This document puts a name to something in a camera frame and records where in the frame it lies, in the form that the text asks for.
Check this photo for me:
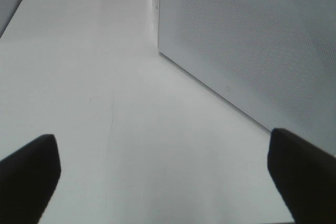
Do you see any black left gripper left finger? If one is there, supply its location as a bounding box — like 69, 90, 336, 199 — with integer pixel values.
1, 134, 61, 223

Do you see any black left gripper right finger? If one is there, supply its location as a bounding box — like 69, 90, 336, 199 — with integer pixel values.
267, 129, 335, 223

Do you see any white microwave door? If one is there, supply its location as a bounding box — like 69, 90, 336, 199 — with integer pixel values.
158, 0, 335, 155

